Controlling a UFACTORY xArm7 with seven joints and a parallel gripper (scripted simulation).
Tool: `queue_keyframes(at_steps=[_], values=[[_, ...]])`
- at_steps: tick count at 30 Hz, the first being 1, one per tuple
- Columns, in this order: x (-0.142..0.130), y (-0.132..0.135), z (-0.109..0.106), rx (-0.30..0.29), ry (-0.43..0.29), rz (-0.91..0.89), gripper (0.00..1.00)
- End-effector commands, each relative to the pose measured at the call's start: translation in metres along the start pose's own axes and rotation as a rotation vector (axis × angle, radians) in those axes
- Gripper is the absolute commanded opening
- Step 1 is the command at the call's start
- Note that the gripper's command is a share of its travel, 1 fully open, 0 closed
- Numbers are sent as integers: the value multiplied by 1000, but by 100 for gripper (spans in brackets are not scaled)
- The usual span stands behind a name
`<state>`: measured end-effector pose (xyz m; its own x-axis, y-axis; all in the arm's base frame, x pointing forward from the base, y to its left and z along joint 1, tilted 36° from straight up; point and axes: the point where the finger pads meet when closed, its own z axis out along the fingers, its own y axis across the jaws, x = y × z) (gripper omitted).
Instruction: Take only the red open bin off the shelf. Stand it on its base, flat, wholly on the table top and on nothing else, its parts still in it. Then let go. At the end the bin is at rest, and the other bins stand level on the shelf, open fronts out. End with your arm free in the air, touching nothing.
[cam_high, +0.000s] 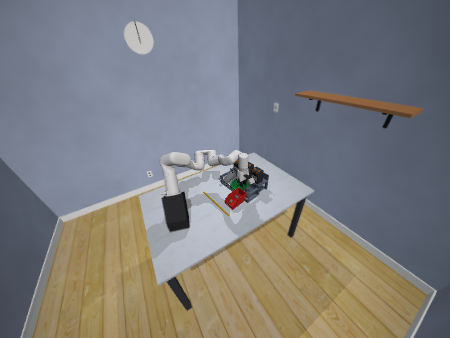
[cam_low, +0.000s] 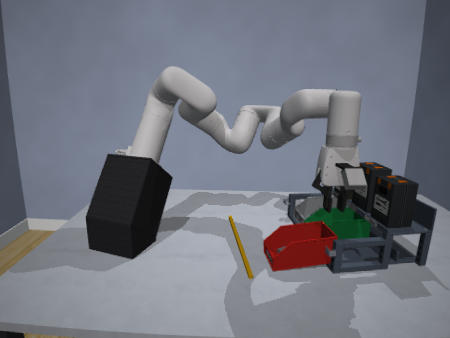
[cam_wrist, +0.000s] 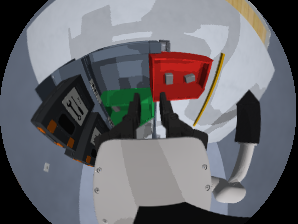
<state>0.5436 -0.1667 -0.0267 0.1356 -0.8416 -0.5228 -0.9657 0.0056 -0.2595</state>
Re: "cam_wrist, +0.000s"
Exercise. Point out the grey open bin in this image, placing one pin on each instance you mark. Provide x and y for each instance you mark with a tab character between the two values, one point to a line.
145	130

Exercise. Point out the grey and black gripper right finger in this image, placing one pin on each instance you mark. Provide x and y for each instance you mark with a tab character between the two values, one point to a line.
174	126

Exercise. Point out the dark grey metal shelf rack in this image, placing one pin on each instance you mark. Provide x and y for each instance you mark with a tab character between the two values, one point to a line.
119	72

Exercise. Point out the red bin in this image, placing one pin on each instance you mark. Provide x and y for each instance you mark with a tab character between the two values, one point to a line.
179	90

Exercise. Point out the yellow bar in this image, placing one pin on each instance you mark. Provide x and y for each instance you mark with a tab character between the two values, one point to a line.
212	87

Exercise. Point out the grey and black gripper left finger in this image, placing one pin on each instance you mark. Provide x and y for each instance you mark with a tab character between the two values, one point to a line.
124	129

